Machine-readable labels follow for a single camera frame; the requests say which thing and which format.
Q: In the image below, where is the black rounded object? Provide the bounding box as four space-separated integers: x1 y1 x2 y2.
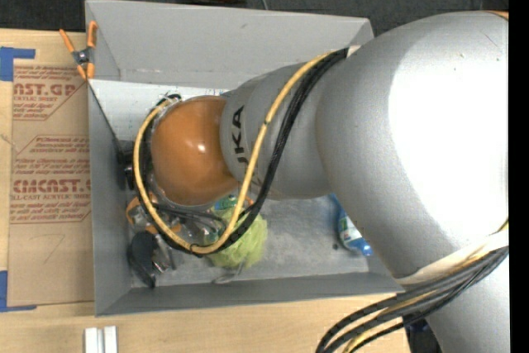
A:
126 230 159 289

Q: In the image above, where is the grey metal bin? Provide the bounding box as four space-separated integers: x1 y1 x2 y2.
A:
83 0 407 317

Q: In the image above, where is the orange plastic tool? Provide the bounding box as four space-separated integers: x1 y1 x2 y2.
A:
125 196 183 237

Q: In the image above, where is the brown cardboard board red print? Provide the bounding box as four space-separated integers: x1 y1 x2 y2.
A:
0 27 97 313

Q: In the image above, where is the clear plastic bottle blue cap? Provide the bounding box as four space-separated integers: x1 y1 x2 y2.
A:
329 193 374 258

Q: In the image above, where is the yellow-green mesh sponge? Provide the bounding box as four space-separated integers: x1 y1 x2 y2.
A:
205 211 269 270

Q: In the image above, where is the green toy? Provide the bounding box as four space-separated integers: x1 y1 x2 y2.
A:
213 194 241 213

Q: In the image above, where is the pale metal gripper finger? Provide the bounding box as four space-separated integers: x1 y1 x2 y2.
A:
152 237 167 274
164 236 179 271

